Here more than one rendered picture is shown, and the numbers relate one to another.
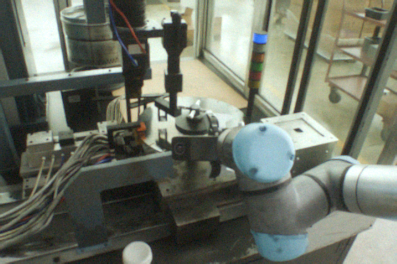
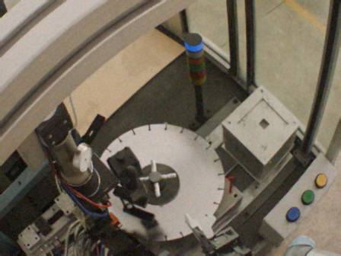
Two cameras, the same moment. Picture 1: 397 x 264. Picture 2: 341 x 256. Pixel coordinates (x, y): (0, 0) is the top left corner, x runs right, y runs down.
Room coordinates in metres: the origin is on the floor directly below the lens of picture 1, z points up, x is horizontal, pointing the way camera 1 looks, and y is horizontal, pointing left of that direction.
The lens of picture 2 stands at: (0.28, 0.05, 2.19)
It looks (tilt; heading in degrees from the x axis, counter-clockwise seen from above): 62 degrees down; 349
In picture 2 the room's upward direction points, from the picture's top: 10 degrees counter-clockwise
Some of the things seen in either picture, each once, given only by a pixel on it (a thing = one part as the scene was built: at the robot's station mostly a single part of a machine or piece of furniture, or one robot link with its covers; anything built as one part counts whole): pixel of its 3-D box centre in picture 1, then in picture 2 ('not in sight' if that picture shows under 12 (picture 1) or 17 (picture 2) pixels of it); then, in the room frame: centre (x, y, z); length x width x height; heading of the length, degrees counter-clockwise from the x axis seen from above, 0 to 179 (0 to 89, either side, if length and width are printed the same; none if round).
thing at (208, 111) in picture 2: not in sight; (200, 116); (1.02, -0.18, 0.76); 0.09 x 0.03 x 0.03; 113
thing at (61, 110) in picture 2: not in sight; (24, 88); (0.85, 0.22, 1.45); 0.35 x 0.07 x 0.28; 23
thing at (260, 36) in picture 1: (260, 36); (193, 42); (1.02, -0.18, 1.14); 0.05 x 0.04 x 0.03; 23
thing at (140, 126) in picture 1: (126, 135); (103, 228); (0.71, 0.19, 0.95); 0.10 x 0.03 x 0.07; 113
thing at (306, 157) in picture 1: (293, 148); (262, 136); (0.86, -0.32, 0.82); 0.18 x 0.18 x 0.15; 23
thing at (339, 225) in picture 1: (330, 209); (301, 203); (0.59, -0.37, 0.82); 0.28 x 0.11 x 0.15; 113
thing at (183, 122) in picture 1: (194, 119); (156, 183); (0.79, 0.01, 0.96); 0.11 x 0.11 x 0.03
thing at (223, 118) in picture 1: (219, 118); (202, 223); (0.60, -0.05, 1.08); 0.09 x 0.06 x 0.03; 10
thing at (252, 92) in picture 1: (249, 113); (199, 99); (1.02, -0.18, 0.86); 0.02 x 0.02 x 0.22
